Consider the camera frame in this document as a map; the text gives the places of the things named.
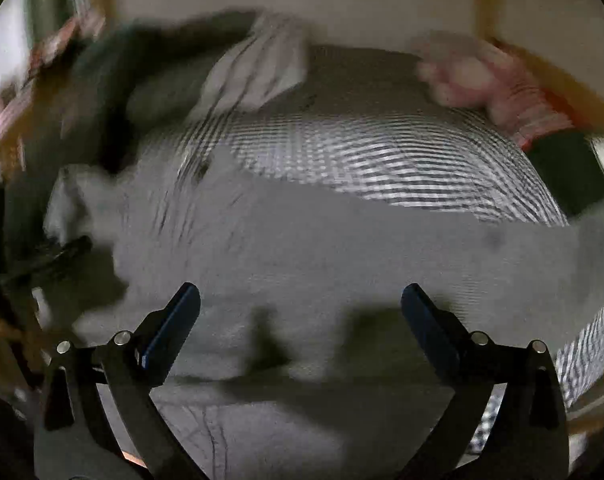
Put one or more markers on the dark clothes pile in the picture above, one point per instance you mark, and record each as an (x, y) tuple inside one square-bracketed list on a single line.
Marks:
[(107, 85)]

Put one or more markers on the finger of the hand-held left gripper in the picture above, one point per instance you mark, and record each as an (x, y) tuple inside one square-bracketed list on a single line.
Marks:
[(62, 255)]

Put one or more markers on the grey white striped garment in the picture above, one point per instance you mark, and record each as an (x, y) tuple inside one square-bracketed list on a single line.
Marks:
[(257, 70)]

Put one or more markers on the grey knit sweater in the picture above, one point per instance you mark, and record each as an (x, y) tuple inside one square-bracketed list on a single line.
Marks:
[(307, 260)]

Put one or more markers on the dark green garment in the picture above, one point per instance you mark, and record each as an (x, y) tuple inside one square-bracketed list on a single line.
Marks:
[(567, 170)]

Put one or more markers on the black white checked bed sheet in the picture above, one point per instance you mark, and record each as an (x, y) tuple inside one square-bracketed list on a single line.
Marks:
[(382, 160)]

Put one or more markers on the pink plush toy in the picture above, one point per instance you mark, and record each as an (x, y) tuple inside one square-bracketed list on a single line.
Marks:
[(462, 75)]

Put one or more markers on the red white striped cloth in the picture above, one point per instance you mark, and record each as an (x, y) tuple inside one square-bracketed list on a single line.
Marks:
[(537, 115)]

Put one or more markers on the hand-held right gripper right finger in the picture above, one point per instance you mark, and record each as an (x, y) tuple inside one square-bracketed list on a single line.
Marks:
[(424, 322)]

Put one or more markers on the dark grey fleece garment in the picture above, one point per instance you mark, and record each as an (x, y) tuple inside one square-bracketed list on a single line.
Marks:
[(172, 90)]

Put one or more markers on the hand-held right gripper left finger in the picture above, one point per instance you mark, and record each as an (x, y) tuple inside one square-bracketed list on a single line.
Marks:
[(174, 320)]

